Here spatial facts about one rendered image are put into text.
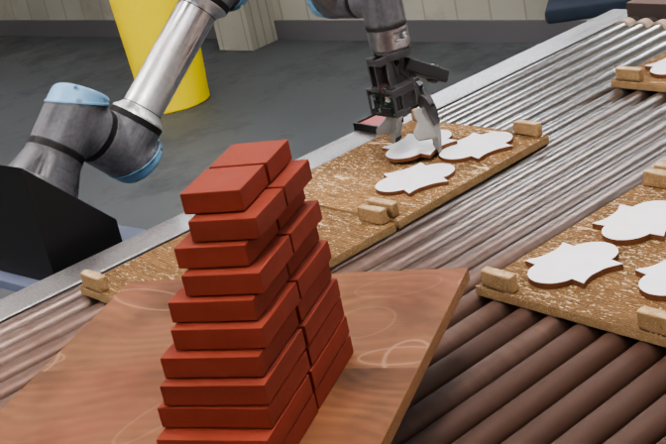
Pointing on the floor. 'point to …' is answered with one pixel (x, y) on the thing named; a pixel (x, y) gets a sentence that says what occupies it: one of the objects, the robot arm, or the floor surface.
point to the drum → (147, 16)
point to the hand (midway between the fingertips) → (419, 145)
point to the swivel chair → (605, 1)
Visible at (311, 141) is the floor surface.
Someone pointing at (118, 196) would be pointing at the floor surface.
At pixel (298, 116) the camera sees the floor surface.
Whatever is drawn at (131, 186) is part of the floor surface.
